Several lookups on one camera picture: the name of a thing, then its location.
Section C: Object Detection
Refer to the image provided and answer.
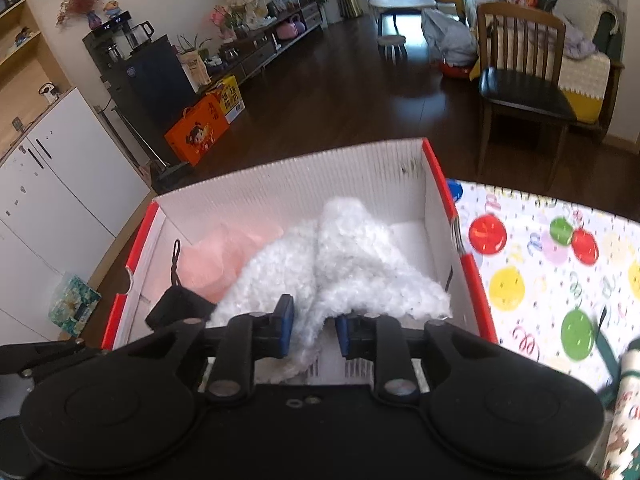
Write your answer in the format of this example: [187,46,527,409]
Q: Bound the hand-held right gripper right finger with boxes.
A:
[334,311,501,408]

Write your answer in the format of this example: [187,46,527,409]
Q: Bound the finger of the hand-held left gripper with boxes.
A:
[0,338,88,378]

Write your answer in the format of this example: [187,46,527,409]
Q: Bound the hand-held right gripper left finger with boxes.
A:
[102,294,296,408]

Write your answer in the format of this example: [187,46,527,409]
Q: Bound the white fluffy cloth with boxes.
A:
[210,197,453,386]

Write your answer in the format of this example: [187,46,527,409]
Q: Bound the small black pouch with cord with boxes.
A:
[144,239,217,332]

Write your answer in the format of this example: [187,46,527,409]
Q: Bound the red white cardboard shoe box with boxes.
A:
[100,137,500,396]

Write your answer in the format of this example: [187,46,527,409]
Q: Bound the green printed tissue packet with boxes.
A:
[48,274,101,338]

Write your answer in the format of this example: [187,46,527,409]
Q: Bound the pink fluffy cloth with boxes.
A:
[177,222,286,303]

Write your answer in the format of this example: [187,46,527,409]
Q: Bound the white cabinet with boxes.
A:
[0,86,153,346]

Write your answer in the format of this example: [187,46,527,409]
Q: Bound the balloon printed tablecloth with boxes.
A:
[445,177,640,480]

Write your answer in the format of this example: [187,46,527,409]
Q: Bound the orange gift box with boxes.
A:
[164,94,232,167]

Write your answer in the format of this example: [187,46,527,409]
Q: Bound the yellow gift box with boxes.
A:
[207,76,247,123]

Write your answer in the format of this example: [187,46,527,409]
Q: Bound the paper bag with plant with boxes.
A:
[177,50,212,87]

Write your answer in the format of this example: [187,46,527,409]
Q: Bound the black tea bar machine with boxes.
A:
[82,10,198,161]

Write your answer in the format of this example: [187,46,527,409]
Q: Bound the low grey television cabinet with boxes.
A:
[205,2,331,86]

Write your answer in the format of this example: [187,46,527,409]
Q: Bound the red basin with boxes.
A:
[440,60,473,80]

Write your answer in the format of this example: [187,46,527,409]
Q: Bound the green white printed cloth pouch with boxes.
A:
[595,305,640,480]

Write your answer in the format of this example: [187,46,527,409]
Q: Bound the small round stool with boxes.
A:
[377,35,408,63]

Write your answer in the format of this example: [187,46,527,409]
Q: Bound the wooden chair black seat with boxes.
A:
[475,1,578,191]

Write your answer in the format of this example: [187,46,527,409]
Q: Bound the grey cloth bundle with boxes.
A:
[421,7,478,66]

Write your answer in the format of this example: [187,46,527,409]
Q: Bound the pink flower bouquet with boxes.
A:
[210,5,236,43]

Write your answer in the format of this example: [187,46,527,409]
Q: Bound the light wooden coffee table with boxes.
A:
[369,0,443,28]

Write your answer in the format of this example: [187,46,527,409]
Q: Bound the dried flowers in purple vase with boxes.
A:
[56,0,103,30]

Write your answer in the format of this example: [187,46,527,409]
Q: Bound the green sofa with cream cover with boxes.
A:
[465,0,626,126]

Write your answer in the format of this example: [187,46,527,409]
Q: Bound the lilac cloth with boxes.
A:
[562,27,598,58]

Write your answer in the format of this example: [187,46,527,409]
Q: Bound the cream knitted sofa throw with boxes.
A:
[552,0,608,26]

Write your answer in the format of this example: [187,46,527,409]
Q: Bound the light wooden wall shelf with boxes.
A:
[0,0,73,161]

